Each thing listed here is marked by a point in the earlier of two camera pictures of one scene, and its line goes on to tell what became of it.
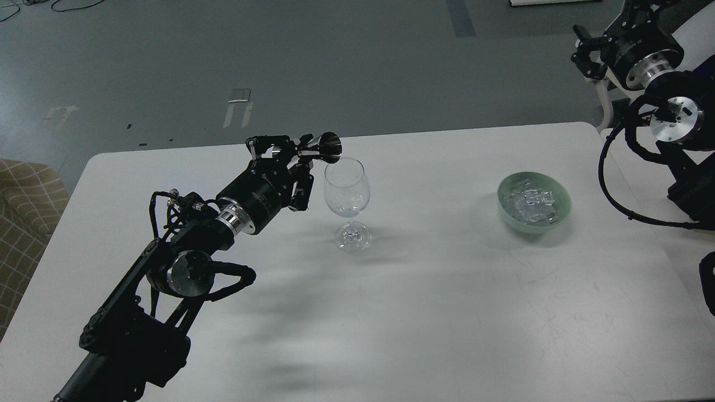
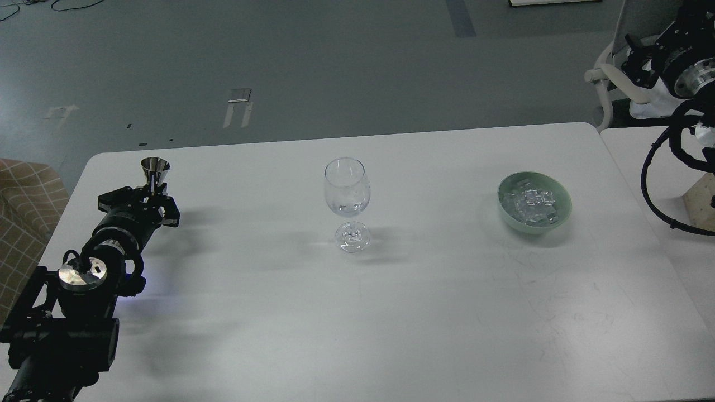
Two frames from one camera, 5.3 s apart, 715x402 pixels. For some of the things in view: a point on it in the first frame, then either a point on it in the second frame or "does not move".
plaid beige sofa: x=32 y=199 does not move
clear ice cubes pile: x=533 y=206 does not move
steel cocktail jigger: x=329 y=147 -> x=155 y=164
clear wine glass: x=347 y=190 does not move
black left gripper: x=256 y=195 -> x=128 y=219
